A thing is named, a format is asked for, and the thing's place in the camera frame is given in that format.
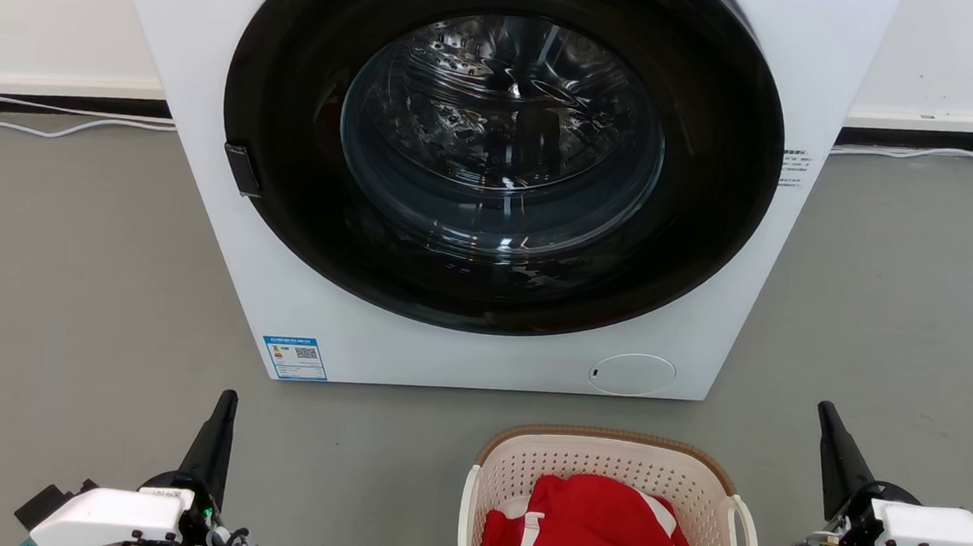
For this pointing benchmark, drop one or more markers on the white front-load washing machine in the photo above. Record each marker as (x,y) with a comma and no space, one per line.
(209,74)

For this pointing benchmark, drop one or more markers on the small black text sticker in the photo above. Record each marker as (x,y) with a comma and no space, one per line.
(793,168)

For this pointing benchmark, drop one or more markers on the white perforated laundry basket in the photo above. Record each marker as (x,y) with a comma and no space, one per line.
(610,461)

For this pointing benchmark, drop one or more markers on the round white filter cover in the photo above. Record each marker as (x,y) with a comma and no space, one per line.
(632,374)

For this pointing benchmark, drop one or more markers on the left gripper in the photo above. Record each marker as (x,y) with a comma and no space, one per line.
(211,536)

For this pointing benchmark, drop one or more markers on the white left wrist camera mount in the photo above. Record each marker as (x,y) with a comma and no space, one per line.
(110,516)

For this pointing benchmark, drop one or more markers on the red and white garment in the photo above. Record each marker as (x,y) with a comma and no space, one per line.
(588,537)

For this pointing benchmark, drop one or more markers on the blue energy label sticker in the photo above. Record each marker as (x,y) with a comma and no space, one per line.
(295,358)

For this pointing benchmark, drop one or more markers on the black round washer door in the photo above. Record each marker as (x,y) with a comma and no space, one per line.
(288,165)

